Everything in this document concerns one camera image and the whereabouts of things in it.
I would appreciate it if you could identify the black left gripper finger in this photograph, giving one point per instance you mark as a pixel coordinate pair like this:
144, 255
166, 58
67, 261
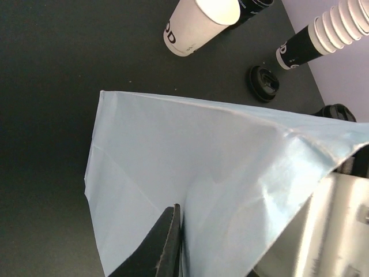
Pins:
159, 252

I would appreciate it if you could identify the light blue paper bag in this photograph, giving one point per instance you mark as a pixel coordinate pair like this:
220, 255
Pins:
239, 173

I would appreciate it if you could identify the black paper cup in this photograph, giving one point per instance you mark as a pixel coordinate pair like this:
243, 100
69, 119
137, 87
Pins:
249, 8

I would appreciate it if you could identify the tall stack of paper cups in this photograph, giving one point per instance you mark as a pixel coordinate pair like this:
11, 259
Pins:
336, 28

